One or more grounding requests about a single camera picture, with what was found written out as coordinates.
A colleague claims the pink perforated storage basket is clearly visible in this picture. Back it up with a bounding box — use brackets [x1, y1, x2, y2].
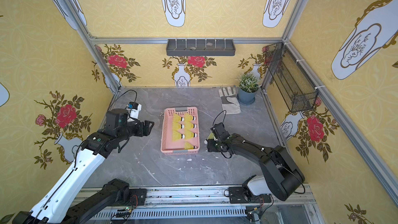
[161, 107, 200, 155]

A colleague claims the green plant in blue pot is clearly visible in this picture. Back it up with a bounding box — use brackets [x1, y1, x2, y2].
[237, 73, 260, 105]

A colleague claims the black wire mesh basket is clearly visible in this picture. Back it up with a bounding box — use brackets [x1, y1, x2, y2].
[265, 43, 318, 113]

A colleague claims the small circuit board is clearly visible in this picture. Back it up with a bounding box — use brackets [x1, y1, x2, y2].
[115, 207, 132, 219]
[245, 206, 261, 224]

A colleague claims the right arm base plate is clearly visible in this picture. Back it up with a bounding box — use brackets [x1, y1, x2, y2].
[228, 186, 272, 204]

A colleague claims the small circuit board left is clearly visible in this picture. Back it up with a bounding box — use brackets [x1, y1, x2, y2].
[115, 207, 132, 219]

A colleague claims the grey wall shelf tray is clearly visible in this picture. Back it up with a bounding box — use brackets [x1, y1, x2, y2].
[166, 38, 236, 57]

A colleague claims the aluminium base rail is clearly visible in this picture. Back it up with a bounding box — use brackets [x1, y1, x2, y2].
[49, 184, 324, 224]

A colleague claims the yellow shuttlecock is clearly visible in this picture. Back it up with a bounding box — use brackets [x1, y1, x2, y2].
[172, 131, 185, 142]
[184, 142, 196, 150]
[183, 130, 198, 140]
[184, 113, 196, 122]
[184, 121, 197, 130]
[173, 114, 184, 122]
[172, 122, 184, 131]
[204, 132, 215, 145]

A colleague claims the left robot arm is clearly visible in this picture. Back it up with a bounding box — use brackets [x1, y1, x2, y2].
[12, 108, 154, 224]

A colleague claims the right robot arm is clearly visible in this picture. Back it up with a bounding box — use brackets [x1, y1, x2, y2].
[207, 122, 305, 201]

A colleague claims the grey white work glove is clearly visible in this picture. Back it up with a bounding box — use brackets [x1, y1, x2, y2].
[218, 87, 241, 115]

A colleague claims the small circuit board right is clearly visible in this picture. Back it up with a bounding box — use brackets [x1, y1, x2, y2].
[245, 206, 261, 224]

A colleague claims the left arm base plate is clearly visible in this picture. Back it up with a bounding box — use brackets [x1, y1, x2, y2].
[102, 188, 147, 207]

